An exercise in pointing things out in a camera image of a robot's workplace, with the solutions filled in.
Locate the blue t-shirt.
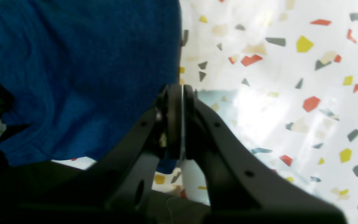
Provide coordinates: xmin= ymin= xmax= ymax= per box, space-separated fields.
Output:
xmin=0 ymin=0 xmax=181 ymax=167

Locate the terrazzo patterned tablecloth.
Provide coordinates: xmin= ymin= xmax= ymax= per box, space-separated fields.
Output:
xmin=0 ymin=0 xmax=358 ymax=224

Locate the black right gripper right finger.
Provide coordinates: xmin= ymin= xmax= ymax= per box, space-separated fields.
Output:
xmin=168 ymin=85 xmax=347 ymax=224

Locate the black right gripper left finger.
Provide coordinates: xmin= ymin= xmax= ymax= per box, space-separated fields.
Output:
xmin=15 ymin=85 xmax=170 ymax=224

